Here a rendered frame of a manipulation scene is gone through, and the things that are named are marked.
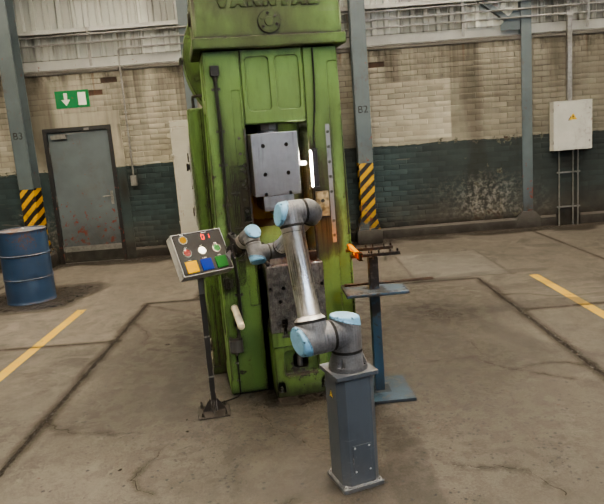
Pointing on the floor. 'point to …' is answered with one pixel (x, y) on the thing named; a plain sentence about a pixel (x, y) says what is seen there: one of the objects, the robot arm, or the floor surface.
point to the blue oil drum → (26, 265)
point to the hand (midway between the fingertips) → (227, 253)
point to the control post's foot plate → (213, 410)
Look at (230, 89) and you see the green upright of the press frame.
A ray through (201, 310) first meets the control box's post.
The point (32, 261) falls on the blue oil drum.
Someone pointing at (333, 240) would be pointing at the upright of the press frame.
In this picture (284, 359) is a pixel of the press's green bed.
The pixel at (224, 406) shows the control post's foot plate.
